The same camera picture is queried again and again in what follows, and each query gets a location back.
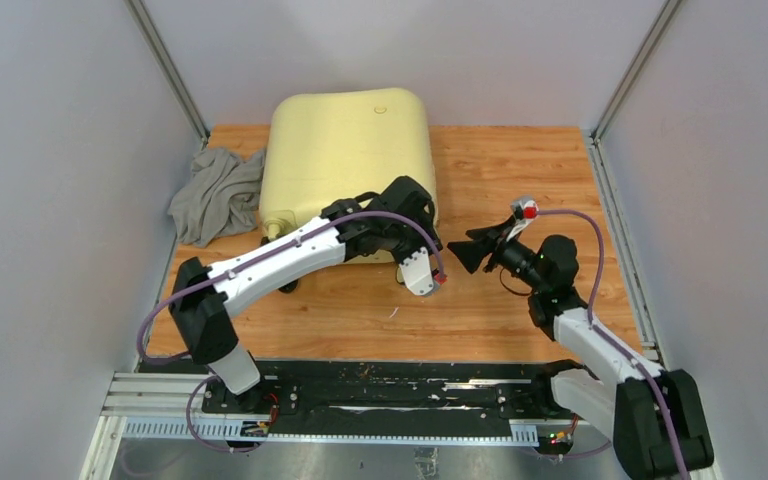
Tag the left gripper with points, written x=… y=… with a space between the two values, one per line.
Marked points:
x=421 y=241

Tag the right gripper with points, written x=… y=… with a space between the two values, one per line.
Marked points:
x=484 y=243

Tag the cream suitcase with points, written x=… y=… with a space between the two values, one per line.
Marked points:
x=327 y=147

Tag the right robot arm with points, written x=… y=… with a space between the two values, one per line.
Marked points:
x=652 y=416

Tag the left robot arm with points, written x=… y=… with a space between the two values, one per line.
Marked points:
x=206 y=298

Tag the grey crumpled cloth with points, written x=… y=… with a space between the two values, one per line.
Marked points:
x=220 y=197

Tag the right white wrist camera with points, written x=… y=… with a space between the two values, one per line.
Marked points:
x=524 y=211

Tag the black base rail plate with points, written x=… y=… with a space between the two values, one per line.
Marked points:
x=394 y=399

